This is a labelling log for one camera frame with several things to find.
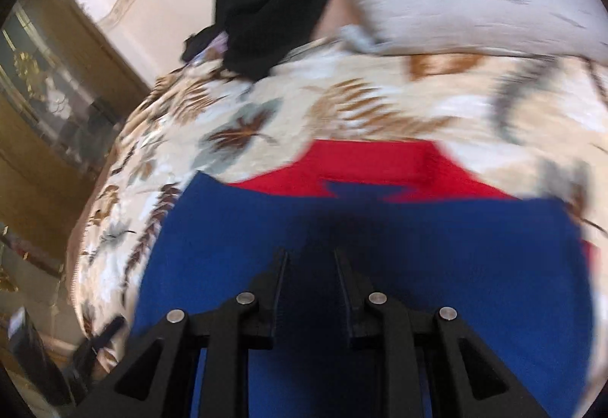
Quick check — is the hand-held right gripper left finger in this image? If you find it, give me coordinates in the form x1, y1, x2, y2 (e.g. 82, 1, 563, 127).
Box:
71, 249, 290, 418

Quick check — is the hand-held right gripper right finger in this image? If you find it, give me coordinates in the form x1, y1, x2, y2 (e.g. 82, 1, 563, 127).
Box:
334, 248, 552, 418

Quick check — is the red and blue knit sweater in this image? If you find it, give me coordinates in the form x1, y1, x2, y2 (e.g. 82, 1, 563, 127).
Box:
130, 139, 600, 418

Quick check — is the leaf print blanket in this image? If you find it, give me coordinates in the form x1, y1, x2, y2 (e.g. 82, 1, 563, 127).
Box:
66, 38, 608, 381

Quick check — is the purple cloth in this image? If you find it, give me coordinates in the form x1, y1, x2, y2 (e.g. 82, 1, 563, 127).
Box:
204, 32, 229, 62

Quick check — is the dark cloth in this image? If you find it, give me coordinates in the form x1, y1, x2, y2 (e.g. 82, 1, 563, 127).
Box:
183, 25, 226, 62

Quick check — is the wooden glass-door cabinet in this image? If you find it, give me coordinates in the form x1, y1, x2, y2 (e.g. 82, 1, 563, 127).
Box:
0, 0, 152, 418

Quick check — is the black jacket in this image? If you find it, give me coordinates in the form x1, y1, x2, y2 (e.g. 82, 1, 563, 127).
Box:
215, 0, 337, 81

